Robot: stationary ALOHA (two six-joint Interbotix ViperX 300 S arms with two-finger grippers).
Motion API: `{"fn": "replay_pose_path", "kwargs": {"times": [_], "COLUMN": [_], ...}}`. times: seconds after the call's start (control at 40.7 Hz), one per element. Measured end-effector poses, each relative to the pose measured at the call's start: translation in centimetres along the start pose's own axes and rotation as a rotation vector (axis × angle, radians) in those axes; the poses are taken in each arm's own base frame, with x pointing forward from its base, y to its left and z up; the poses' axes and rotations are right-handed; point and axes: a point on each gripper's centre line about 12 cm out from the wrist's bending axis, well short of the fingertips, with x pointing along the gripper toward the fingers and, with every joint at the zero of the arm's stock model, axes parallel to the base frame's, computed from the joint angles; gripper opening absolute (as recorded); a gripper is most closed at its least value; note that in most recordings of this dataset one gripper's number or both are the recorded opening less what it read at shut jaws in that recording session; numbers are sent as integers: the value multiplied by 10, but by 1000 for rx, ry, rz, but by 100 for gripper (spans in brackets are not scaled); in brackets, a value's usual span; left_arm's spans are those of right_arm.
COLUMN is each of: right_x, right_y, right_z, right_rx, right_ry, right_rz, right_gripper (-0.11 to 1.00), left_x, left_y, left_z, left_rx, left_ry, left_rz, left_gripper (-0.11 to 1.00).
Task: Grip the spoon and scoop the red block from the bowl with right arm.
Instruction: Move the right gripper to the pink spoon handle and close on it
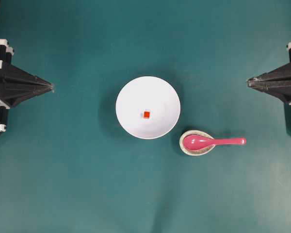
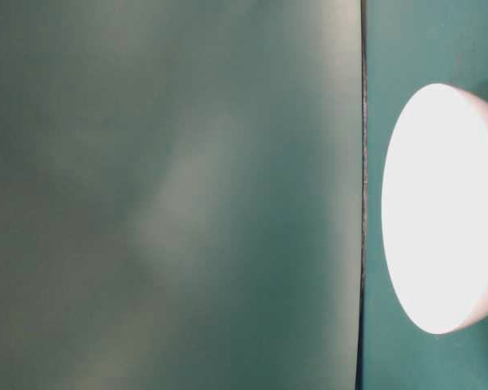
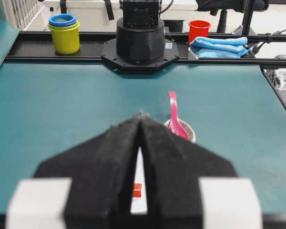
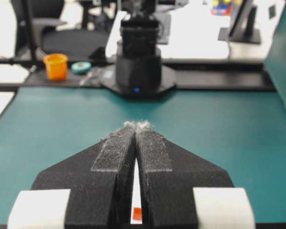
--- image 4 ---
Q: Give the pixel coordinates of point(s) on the black office chair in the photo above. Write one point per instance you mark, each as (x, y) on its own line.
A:
(76, 44)

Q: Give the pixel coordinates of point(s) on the teal side panel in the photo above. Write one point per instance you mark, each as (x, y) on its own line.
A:
(276, 60)

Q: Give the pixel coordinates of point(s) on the black monitor stand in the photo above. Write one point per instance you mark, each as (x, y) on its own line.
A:
(242, 24)

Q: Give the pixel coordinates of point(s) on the white bowl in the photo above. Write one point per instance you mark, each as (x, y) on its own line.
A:
(136, 196)

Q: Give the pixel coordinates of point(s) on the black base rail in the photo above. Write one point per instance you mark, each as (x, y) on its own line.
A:
(209, 76)

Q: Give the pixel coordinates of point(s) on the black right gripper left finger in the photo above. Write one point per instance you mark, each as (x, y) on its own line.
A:
(90, 190)

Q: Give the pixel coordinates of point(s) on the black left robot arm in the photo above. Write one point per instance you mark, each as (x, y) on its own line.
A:
(138, 64)

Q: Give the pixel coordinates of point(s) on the teal tape roll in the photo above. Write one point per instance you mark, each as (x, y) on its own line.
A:
(81, 67)

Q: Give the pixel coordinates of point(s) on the colourful box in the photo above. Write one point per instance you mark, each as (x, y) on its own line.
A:
(221, 7)

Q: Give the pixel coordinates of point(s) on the red block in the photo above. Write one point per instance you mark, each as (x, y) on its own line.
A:
(137, 214)

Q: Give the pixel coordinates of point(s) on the orange plastic cup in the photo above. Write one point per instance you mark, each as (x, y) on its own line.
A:
(56, 66)

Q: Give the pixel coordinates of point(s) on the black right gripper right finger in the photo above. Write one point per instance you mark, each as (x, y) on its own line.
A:
(180, 190)

